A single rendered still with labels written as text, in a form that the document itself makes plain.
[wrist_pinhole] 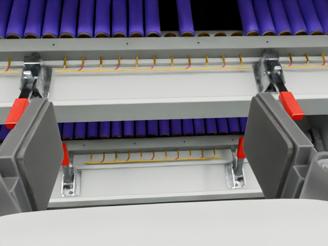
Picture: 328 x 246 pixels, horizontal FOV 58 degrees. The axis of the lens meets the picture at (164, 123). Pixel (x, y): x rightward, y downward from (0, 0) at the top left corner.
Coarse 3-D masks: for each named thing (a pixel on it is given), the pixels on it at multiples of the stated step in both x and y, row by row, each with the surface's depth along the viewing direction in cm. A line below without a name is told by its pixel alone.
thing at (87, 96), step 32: (128, 32) 38; (224, 32) 38; (288, 64) 37; (320, 64) 37; (0, 96) 33; (64, 96) 33; (96, 96) 33; (128, 96) 34; (160, 96) 34; (192, 96) 34; (224, 96) 34; (320, 96) 35
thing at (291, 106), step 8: (272, 72) 33; (272, 80) 33; (280, 80) 32; (280, 88) 31; (280, 96) 31; (288, 96) 30; (288, 104) 29; (296, 104) 29; (288, 112) 29; (296, 112) 28
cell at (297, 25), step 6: (282, 0) 40; (288, 0) 39; (294, 0) 39; (288, 6) 38; (294, 6) 38; (288, 12) 38; (294, 12) 38; (300, 12) 38; (288, 18) 38; (294, 18) 37; (300, 18) 37; (294, 24) 37; (300, 24) 37; (294, 30) 37; (300, 30) 37; (306, 30) 37
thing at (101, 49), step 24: (0, 48) 33; (24, 48) 33; (48, 48) 33; (72, 48) 33; (96, 48) 33; (120, 48) 33; (144, 48) 34; (168, 48) 34; (192, 48) 34; (216, 48) 34; (240, 48) 34; (264, 48) 35; (288, 48) 35; (312, 48) 35; (0, 72) 33
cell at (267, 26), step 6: (252, 0) 39; (258, 0) 38; (264, 0) 38; (258, 6) 38; (264, 6) 38; (258, 12) 38; (264, 12) 37; (258, 18) 38; (264, 18) 37; (270, 18) 37; (258, 24) 38; (264, 24) 37; (270, 24) 37; (264, 30) 36; (270, 30) 36
